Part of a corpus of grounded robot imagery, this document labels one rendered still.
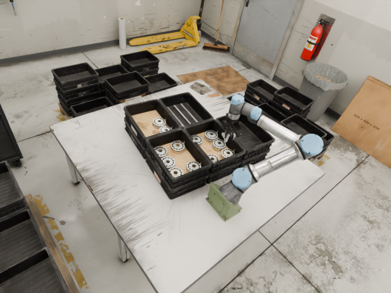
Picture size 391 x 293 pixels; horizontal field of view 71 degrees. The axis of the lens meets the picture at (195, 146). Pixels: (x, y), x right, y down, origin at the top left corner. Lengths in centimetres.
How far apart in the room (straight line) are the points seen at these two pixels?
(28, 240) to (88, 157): 66
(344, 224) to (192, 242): 190
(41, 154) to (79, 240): 111
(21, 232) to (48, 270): 42
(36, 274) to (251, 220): 133
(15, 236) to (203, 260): 128
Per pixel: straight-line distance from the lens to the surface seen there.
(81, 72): 349
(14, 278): 199
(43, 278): 194
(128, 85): 325
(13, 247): 222
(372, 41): 426
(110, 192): 190
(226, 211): 177
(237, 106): 167
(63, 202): 278
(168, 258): 167
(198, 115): 232
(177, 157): 193
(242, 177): 157
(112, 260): 243
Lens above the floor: 223
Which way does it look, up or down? 44 degrees down
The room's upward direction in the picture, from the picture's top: 12 degrees clockwise
